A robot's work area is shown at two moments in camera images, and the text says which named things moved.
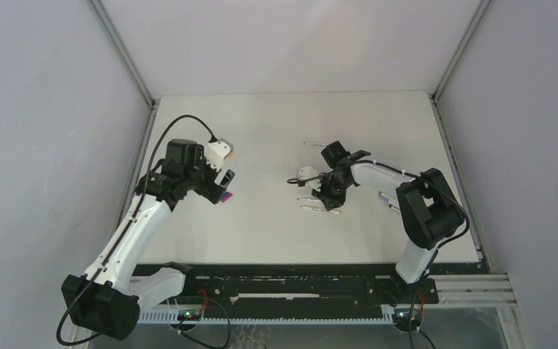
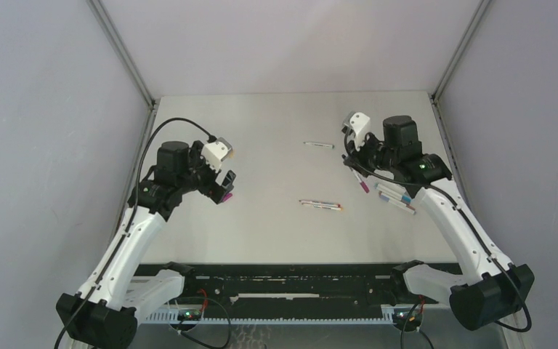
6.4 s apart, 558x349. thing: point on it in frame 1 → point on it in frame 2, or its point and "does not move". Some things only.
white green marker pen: [314, 144] does not move
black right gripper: [329, 201] → [356, 156]
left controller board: [189, 315] does not move
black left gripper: [211, 190] does not move
